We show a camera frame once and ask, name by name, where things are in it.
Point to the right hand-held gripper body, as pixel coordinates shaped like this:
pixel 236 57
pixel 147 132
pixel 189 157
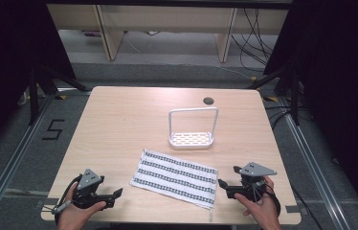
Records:
pixel 253 171

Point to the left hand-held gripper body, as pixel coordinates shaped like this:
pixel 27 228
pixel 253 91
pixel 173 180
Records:
pixel 87 182

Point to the person's left hand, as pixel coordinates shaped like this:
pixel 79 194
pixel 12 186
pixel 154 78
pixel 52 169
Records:
pixel 71 217

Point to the person's right hand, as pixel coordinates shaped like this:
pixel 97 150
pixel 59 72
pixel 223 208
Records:
pixel 264 212

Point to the white striped dish towel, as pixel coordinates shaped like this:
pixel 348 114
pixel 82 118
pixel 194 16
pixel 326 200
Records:
pixel 174 179

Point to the white metal towel rack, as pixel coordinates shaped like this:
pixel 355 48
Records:
pixel 191 140

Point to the yellow tape piece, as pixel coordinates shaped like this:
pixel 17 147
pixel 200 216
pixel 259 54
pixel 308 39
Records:
pixel 271 99
pixel 60 96

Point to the black metal stand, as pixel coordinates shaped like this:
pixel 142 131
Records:
pixel 34 96
pixel 294 96

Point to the dark curtain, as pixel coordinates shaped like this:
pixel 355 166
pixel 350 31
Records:
pixel 343 80
pixel 8 64

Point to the light wooden shelf unit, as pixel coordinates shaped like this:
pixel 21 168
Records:
pixel 167 17

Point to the aluminium floor rail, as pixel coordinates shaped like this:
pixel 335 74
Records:
pixel 314 172
pixel 11 166

